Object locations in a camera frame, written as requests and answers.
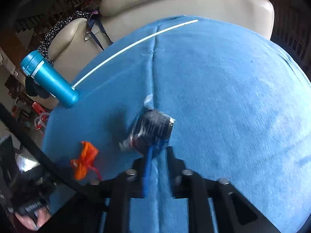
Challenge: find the blue metal bottle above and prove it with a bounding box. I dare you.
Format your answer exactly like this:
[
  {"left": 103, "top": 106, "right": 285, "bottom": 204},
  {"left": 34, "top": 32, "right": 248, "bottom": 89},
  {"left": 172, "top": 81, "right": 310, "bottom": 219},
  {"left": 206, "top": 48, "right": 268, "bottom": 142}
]
[{"left": 21, "top": 50, "right": 79, "bottom": 108}]

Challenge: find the white thin strip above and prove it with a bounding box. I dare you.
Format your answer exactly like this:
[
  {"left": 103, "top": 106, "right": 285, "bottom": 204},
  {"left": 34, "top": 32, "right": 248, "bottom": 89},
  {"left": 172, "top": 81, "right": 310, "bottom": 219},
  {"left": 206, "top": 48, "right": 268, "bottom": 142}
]
[{"left": 71, "top": 18, "right": 199, "bottom": 91}]

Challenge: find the black wrapper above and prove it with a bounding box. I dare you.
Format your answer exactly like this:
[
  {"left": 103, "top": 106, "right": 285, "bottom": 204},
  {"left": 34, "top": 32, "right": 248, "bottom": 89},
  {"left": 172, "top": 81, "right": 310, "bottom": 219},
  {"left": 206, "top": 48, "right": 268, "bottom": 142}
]
[{"left": 119, "top": 94, "right": 175, "bottom": 158}]

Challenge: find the blue table cloth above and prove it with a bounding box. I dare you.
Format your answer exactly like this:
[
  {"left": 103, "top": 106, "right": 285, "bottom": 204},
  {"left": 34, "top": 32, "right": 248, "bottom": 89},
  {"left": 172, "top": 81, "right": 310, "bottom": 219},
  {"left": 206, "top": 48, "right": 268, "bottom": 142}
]
[{"left": 42, "top": 16, "right": 310, "bottom": 232}]

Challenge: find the person's left hand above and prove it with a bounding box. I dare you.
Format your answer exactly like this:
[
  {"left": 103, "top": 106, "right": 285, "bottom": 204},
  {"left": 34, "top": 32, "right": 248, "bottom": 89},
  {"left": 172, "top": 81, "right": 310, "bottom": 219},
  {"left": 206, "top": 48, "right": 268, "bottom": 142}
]
[{"left": 14, "top": 207, "right": 52, "bottom": 231}]

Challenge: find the beige leather sofa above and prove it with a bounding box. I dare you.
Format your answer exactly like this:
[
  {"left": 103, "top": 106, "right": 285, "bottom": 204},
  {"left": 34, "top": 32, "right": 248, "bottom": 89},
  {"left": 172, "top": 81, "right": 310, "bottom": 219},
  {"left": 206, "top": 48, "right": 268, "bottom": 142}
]
[{"left": 47, "top": 0, "right": 275, "bottom": 82}]

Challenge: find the black white patterned cloth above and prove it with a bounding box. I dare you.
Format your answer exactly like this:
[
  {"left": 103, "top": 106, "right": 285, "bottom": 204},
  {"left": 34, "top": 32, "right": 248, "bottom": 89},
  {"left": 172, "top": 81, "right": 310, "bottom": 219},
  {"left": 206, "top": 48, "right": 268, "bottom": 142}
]
[{"left": 37, "top": 10, "right": 91, "bottom": 65}]

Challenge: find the black cable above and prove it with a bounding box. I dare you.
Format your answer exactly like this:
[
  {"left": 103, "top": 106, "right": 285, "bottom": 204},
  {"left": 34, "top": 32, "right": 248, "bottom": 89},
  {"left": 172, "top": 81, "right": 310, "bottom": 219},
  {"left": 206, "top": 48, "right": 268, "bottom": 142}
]
[{"left": 0, "top": 103, "right": 86, "bottom": 195}]

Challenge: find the dark wooden cabinet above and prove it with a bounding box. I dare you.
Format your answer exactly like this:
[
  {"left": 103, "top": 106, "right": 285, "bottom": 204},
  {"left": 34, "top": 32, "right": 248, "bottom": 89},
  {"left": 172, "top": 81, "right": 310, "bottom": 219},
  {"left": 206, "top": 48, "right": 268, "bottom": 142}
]
[{"left": 268, "top": 0, "right": 310, "bottom": 77}]

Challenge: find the orange red wrapper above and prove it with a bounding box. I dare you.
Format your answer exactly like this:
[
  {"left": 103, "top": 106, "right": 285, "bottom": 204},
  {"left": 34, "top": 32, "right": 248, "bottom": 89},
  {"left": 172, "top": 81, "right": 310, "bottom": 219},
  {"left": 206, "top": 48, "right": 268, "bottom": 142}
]
[{"left": 70, "top": 141, "right": 102, "bottom": 181}]

